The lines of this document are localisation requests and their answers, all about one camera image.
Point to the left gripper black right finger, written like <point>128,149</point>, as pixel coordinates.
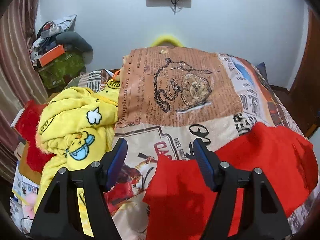
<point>246,205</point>

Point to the grey neck pillow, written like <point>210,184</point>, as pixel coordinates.
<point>74,39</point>

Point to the newspaper print bed cover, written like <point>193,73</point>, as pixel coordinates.
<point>169,96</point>

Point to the brown wooden door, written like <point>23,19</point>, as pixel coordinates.
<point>304,92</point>

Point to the clutter pile on table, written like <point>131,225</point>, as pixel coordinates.
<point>46,37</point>

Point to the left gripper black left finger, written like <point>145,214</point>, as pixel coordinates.
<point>58,215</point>

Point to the yellow curved bed rail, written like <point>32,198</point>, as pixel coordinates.
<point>167,39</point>

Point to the green patterned cloth table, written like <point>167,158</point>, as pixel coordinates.
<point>67,66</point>

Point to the orange box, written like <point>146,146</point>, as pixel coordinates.
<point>51,55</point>

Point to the red garment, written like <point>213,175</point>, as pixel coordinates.
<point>180,202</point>

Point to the red fluffy cloth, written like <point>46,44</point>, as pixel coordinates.
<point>26,126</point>

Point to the yellow cartoon blanket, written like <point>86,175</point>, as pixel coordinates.
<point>77,127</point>

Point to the striped maroon curtain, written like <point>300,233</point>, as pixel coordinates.
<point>19,81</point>

